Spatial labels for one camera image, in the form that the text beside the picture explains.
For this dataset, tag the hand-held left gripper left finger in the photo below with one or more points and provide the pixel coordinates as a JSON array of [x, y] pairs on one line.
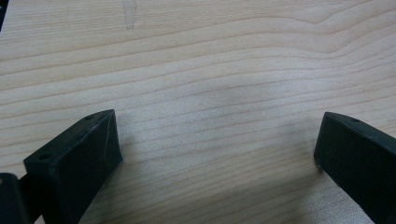
[[77, 161]]

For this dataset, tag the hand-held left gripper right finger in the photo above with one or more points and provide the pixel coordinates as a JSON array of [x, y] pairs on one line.
[[361, 161]]

